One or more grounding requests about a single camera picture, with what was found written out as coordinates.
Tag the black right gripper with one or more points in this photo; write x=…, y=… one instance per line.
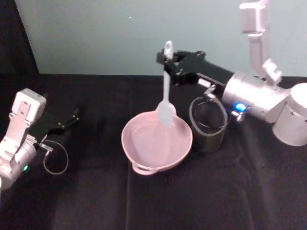
x=204, y=67

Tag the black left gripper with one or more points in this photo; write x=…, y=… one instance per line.
x=46, y=125

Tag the pale grey silicone spatula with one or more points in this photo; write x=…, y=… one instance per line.
x=166, y=112

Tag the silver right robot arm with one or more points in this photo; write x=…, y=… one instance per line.
x=254, y=93

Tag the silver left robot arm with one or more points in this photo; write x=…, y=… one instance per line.
x=21, y=134

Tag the black mesh cup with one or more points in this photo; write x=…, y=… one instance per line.
x=209, y=141

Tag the black backdrop drape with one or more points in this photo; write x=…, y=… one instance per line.
x=16, y=40

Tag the black table cloth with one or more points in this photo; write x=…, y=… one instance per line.
x=153, y=198

